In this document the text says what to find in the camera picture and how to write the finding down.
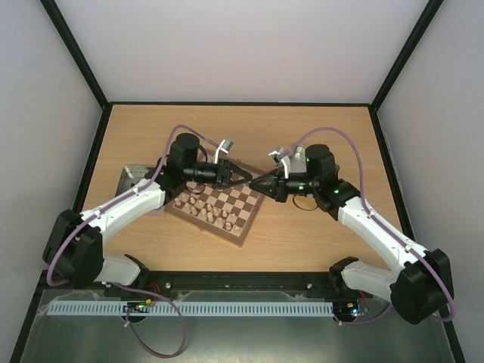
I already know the light blue cable duct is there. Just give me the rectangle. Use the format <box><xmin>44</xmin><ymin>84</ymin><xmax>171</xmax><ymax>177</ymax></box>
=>
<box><xmin>47</xmin><ymin>301</ymin><xmax>334</xmax><ymax>318</ymax></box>

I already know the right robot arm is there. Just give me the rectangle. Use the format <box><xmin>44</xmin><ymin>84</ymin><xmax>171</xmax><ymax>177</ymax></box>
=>
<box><xmin>250</xmin><ymin>144</ymin><xmax>453</xmax><ymax>324</ymax></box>

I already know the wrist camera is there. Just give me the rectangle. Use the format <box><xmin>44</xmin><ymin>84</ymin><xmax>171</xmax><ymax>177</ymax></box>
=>
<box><xmin>268</xmin><ymin>146</ymin><xmax>290</xmax><ymax>179</ymax></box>
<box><xmin>213</xmin><ymin>138</ymin><xmax>234</xmax><ymax>164</ymax></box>

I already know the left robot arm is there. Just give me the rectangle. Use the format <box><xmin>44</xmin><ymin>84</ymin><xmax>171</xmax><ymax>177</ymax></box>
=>
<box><xmin>42</xmin><ymin>133</ymin><xmax>253</xmax><ymax>288</ymax></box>

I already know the purple cable loop front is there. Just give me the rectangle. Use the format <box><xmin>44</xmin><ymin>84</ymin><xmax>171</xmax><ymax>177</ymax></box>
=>
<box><xmin>124</xmin><ymin>293</ymin><xmax>188</xmax><ymax>358</ymax></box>

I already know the wooden chess board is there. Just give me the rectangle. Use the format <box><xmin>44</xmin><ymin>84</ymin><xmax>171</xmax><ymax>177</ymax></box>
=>
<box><xmin>164</xmin><ymin>181</ymin><xmax>265</xmax><ymax>247</ymax></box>

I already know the pink tin tray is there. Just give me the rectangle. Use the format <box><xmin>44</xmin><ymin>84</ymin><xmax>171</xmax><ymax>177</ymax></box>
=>
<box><xmin>115</xmin><ymin>165</ymin><xmax>160</xmax><ymax>197</ymax></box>

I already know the black aluminium frame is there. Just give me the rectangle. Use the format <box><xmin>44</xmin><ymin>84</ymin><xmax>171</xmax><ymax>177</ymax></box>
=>
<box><xmin>9</xmin><ymin>0</ymin><xmax>467</xmax><ymax>363</ymax></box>

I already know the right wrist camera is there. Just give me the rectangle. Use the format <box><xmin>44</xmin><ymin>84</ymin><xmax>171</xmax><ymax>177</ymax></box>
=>
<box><xmin>268</xmin><ymin>146</ymin><xmax>290</xmax><ymax>179</ymax></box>

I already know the gold tin tray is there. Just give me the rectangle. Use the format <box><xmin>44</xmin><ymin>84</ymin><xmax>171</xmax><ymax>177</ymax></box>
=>
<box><xmin>288</xmin><ymin>144</ymin><xmax>340</xmax><ymax>211</ymax></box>

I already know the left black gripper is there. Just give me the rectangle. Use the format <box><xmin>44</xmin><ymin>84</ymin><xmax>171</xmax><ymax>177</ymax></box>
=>
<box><xmin>185</xmin><ymin>160</ymin><xmax>253</xmax><ymax>191</ymax></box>

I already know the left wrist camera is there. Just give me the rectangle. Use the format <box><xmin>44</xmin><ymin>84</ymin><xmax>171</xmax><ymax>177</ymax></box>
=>
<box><xmin>213</xmin><ymin>138</ymin><xmax>234</xmax><ymax>164</ymax></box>

